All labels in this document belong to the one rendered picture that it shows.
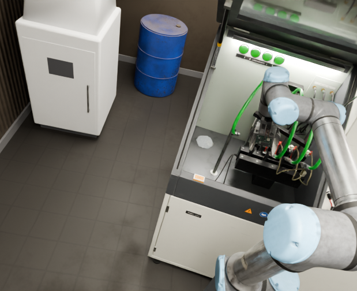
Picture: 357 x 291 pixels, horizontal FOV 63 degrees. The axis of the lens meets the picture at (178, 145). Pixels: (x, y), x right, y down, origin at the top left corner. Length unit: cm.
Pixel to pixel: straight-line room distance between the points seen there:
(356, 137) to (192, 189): 78
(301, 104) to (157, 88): 256
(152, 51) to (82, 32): 102
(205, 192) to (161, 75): 204
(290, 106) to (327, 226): 35
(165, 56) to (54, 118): 125
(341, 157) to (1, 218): 212
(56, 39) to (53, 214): 124
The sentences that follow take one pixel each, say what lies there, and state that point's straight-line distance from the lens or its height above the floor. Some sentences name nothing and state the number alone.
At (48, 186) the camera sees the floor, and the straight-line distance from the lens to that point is 248.
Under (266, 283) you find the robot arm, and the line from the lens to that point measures 102.
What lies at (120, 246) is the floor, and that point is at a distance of 218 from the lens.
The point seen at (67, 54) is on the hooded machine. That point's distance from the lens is 233.
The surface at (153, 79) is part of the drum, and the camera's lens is 326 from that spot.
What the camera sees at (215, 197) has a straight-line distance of 141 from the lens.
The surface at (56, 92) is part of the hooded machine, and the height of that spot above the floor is 47.
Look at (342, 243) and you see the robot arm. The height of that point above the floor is 153.
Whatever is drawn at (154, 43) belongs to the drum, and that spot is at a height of 63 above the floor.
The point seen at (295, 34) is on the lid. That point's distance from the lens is 137.
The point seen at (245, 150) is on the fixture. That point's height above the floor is 98.
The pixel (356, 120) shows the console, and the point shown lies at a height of 132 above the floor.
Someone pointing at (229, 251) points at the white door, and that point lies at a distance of 179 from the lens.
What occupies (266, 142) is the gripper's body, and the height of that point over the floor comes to 134.
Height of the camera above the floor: 197
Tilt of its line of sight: 44 degrees down
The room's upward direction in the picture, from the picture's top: 16 degrees clockwise
